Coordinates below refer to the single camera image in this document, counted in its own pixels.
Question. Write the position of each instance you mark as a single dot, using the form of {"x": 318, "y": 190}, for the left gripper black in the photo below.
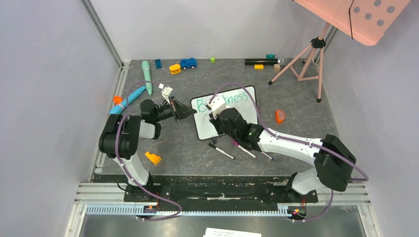
{"x": 182, "y": 111}

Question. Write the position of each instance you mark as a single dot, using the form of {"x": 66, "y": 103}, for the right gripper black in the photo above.
{"x": 218, "y": 123}

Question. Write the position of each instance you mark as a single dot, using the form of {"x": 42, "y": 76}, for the white whiteboard black frame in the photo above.
{"x": 237, "y": 98}

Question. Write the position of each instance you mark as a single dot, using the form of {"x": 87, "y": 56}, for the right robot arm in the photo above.
{"x": 332, "y": 162}

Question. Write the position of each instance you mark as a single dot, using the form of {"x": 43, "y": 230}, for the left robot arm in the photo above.
{"x": 120, "y": 136}

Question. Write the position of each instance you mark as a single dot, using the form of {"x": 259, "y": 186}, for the purple capped whiteboard marker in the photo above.
{"x": 243, "y": 149}

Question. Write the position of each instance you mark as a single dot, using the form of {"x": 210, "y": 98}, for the black capped whiteboard marker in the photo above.
{"x": 221, "y": 151}

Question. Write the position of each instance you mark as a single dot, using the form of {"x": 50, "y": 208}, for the yellow oval toy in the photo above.
{"x": 175, "y": 69}

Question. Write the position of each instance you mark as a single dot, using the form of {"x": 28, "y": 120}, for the blue toy car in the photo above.
{"x": 190, "y": 63}

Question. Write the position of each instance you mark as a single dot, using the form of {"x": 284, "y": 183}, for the dark blue block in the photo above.
{"x": 158, "y": 64}

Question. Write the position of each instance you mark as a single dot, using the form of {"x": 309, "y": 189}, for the orange wedge toy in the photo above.
{"x": 155, "y": 159}

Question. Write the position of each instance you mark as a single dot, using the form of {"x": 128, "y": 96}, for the orange rounded toy brick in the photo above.
{"x": 280, "y": 116}

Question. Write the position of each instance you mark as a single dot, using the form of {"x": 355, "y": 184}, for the mint green toy marker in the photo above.
{"x": 147, "y": 76}

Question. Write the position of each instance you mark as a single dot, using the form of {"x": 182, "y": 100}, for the blue toy marker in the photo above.
{"x": 117, "y": 109}

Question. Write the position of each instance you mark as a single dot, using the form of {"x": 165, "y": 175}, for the small orange toy piece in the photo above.
{"x": 117, "y": 100}

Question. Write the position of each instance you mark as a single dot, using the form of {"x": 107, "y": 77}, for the yellow block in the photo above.
{"x": 258, "y": 66}

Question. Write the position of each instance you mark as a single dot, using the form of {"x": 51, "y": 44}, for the black cylinder tube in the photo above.
{"x": 261, "y": 61}

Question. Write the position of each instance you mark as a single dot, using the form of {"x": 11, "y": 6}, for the beige wooden block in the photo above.
{"x": 277, "y": 67}

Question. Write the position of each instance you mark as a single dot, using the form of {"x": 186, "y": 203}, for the clear round bulb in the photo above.
{"x": 282, "y": 61}

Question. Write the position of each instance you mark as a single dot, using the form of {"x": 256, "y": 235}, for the white paper sheet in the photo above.
{"x": 213, "y": 232}

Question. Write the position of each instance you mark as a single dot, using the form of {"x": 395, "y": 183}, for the pink tripod stand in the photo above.
{"x": 317, "y": 44}

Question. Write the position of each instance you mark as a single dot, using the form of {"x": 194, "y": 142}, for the pink perforated panel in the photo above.
{"x": 365, "y": 21}

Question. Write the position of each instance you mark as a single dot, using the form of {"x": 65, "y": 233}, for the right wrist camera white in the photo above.
{"x": 215, "y": 107}

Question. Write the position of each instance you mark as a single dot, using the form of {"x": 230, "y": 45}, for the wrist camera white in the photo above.
{"x": 215, "y": 107}
{"x": 166, "y": 91}

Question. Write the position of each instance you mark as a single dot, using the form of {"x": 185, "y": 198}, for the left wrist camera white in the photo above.
{"x": 166, "y": 91}

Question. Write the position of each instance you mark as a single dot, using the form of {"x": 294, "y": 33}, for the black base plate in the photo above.
{"x": 216, "y": 193}

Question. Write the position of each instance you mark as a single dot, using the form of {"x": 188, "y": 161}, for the light blue cable duct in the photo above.
{"x": 141, "y": 210}

